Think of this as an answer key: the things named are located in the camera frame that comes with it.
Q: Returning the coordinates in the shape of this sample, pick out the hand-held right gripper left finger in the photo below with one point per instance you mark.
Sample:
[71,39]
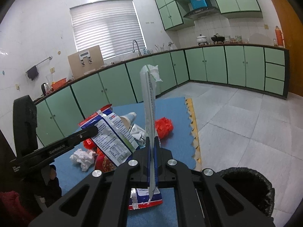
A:
[148,167]

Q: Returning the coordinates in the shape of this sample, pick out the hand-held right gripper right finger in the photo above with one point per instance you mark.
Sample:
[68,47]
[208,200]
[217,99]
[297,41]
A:
[155,167]

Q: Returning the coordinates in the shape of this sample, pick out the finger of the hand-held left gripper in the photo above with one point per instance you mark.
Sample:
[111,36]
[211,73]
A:
[82,135]

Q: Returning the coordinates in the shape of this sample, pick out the blue white snack packet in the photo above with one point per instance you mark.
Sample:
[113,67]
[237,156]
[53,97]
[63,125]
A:
[111,137]

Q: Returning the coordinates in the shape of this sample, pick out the red plastic bag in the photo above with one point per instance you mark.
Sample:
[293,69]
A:
[163,126]

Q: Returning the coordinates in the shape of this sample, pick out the silver snack wrapper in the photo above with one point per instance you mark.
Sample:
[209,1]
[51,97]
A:
[149,99]

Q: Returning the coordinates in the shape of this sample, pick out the black trash bin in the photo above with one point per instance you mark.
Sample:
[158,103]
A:
[246,189]

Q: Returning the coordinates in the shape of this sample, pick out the small red wrapper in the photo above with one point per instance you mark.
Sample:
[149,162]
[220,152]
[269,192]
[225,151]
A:
[88,143]

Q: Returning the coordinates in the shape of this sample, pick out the crumpled white tissue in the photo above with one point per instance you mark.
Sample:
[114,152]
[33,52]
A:
[81,158]

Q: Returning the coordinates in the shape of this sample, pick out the blue red snack packet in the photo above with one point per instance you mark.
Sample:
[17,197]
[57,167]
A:
[142,197]

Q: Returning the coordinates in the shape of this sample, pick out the crumpled silver wrapper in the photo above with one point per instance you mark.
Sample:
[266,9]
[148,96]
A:
[139,134]

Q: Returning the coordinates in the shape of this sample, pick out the red printed packet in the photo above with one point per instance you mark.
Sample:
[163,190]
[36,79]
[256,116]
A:
[105,164]

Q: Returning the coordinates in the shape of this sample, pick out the electric kettle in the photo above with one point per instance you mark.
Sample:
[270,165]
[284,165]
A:
[45,88]

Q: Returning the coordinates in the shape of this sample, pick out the blue foam mat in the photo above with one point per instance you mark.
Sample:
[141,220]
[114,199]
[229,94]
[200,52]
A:
[175,127]

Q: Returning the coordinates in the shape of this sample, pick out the paper cup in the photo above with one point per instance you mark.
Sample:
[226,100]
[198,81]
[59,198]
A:
[127,120]

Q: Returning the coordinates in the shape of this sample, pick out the yellow foam mat strip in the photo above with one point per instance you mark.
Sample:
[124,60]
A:
[195,132]

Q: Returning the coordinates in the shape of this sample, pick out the dark towel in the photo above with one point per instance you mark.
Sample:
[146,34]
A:
[32,73]

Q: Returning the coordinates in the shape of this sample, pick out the orange basket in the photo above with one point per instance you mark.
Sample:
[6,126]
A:
[59,84]

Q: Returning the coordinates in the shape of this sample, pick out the cardboard box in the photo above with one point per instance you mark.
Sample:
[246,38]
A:
[82,66]

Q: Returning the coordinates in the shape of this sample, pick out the metal faucet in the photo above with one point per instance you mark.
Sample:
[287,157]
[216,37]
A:
[134,45]

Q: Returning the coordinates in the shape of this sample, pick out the white window blind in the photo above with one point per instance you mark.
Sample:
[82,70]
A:
[106,28]

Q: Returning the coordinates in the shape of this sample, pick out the green base cabinets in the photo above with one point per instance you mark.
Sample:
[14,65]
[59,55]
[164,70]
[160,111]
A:
[213,63]

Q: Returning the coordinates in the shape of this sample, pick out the white pot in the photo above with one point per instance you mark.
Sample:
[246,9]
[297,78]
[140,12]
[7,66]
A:
[201,39]

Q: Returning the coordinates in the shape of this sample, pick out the black pot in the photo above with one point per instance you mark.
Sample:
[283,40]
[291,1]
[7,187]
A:
[217,38]

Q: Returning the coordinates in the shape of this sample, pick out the range hood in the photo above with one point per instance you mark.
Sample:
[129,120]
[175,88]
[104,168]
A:
[201,13]

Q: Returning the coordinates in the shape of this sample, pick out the blue box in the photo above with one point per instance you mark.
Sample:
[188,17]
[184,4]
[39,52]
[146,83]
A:
[198,2]

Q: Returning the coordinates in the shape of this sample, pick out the orange thermos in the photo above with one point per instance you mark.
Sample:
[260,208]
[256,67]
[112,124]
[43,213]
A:
[279,36]

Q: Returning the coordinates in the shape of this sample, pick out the wooden door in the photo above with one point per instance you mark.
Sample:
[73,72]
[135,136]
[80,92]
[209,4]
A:
[288,40]

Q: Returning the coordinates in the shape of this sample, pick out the metal towel rail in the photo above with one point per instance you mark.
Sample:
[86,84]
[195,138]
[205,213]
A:
[42,61]

